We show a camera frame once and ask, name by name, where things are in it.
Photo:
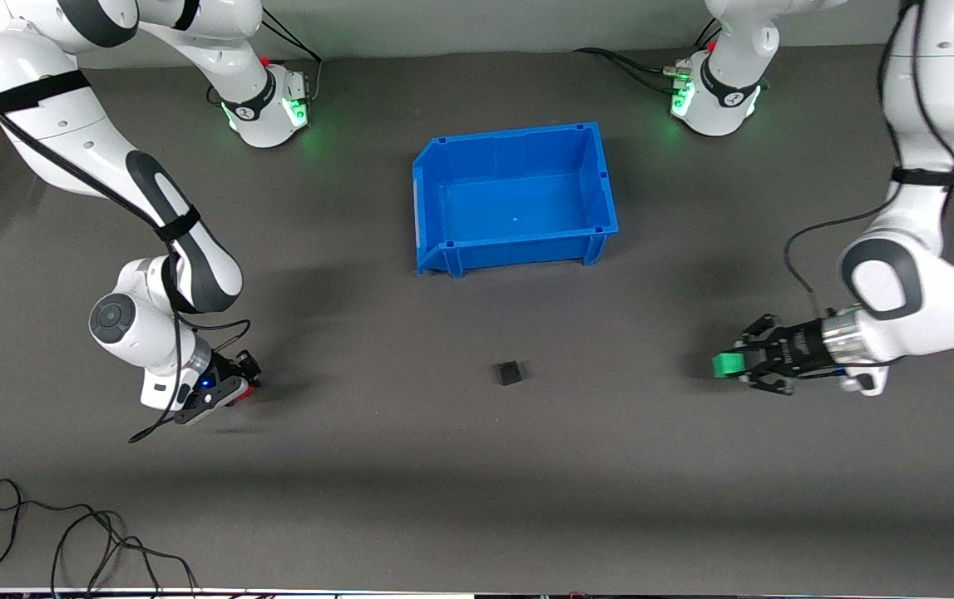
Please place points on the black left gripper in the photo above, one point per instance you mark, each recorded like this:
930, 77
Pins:
794, 344

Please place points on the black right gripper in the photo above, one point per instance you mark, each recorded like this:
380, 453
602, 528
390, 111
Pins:
233, 367

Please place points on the small red cube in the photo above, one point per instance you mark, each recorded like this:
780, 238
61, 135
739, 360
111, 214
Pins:
247, 397

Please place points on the small green cube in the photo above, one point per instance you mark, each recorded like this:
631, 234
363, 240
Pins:
728, 366

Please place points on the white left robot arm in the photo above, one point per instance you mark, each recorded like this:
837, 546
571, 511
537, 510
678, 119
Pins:
926, 83

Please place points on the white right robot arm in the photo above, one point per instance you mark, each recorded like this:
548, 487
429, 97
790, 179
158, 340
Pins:
69, 125

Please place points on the small black cube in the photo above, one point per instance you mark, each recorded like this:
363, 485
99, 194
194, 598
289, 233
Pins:
510, 373

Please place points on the blue plastic storage bin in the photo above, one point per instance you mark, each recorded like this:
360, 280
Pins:
518, 200

